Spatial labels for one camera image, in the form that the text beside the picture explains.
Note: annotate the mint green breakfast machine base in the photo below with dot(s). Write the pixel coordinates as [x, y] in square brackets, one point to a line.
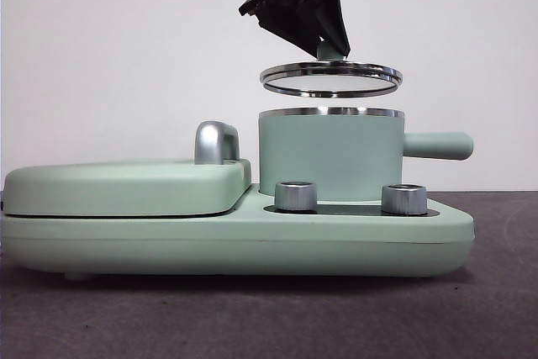
[126, 245]

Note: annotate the mint green steamer pot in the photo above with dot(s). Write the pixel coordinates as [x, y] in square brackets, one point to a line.
[328, 153]

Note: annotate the glass lid with green knob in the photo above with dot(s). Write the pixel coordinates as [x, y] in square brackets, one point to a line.
[332, 79]

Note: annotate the mint green hinged griddle cover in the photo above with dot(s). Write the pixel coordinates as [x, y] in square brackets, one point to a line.
[126, 191]

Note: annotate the silver control knob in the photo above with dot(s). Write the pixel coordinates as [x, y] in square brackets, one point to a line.
[294, 197]
[403, 201]

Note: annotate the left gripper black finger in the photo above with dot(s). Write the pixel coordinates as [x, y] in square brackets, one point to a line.
[336, 22]
[294, 24]

